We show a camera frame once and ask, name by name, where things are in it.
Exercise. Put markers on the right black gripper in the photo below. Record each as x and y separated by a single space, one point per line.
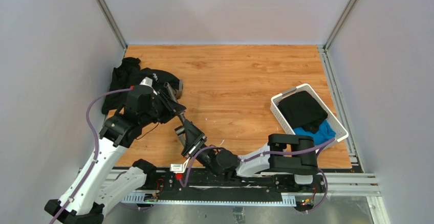
192 135

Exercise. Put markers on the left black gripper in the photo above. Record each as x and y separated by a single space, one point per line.
172 108

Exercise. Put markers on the grey faucet with lever handle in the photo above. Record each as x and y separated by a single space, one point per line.
175 93

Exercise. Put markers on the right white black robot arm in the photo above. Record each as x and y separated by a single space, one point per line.
282 153

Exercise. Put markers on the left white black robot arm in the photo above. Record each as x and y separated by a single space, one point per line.
86 201

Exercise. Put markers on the black cloth with white print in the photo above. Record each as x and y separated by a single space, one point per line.
129 73

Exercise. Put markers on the black cloth in basket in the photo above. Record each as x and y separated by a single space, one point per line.
302 110

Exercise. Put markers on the blue cloth in basket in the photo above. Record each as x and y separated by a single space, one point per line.
324 133

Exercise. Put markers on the white plastic basket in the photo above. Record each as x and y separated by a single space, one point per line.
341 132

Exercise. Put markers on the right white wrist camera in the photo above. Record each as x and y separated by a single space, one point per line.
179 168

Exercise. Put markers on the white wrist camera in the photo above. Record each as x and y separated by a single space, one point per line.
147 82
179 168

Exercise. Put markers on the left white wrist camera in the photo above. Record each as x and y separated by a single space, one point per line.
147 82

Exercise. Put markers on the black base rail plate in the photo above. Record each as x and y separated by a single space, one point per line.
203 188

